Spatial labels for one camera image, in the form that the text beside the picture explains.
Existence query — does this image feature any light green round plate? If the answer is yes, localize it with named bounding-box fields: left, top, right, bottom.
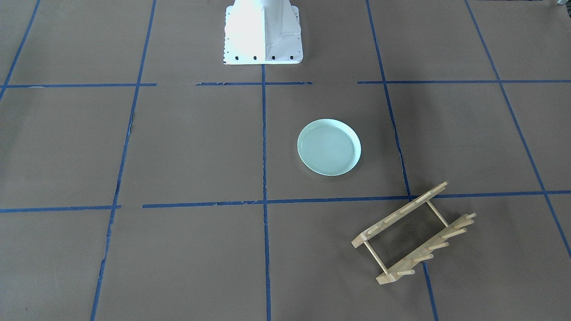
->
left=297, top=119, right=362, bottom=176

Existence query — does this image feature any wooden dish rack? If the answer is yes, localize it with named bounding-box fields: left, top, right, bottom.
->
left=351, top=181, right=477, bottom=285

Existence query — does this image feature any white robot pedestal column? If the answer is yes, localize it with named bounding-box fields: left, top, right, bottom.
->
left=223, top=0, right=303, bottom=65

